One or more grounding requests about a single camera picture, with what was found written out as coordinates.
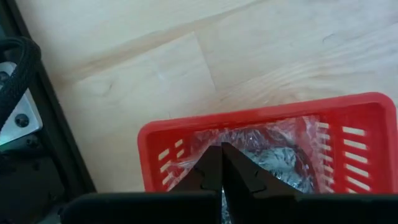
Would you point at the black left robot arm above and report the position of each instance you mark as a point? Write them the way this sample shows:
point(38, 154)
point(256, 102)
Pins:
point(28, 186)

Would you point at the red plastic basket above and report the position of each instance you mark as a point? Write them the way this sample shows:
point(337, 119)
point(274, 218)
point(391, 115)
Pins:
point(248, 113)

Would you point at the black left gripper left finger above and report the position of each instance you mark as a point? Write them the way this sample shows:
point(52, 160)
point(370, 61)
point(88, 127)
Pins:
point(186, 208)

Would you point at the black item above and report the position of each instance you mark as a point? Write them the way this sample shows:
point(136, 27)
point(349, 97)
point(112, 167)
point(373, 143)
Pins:
point(273, 155)

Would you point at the silver base bracket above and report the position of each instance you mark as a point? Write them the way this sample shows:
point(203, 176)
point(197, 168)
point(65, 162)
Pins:
point(25, 124)

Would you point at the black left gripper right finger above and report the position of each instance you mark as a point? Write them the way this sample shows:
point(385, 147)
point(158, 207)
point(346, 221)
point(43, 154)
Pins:
point(264, 205)

